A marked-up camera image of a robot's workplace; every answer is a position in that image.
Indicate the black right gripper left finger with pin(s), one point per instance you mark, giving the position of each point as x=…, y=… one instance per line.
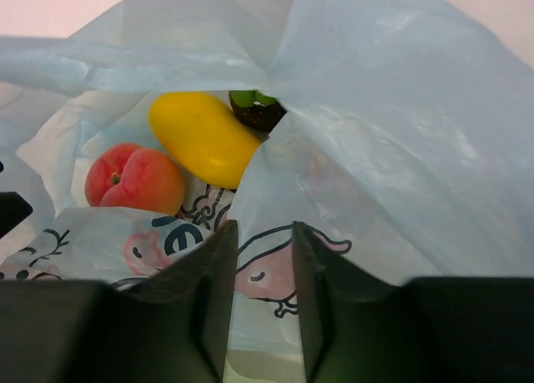
x=171, y=327

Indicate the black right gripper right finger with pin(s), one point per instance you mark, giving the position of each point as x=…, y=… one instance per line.
x=357, y=328

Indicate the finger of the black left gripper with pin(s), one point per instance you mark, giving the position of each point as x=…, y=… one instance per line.
x=14, y=209

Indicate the orange fake fruit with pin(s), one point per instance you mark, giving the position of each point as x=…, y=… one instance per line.
x=132, y=176

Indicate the yellow fake fruit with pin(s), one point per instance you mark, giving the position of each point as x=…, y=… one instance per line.
x=202, y=134

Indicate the blue printed plastic bag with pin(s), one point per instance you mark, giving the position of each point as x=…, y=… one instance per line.
x=407, y=147

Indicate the red green fake fruit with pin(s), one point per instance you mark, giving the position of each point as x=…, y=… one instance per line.
x=256, y=110

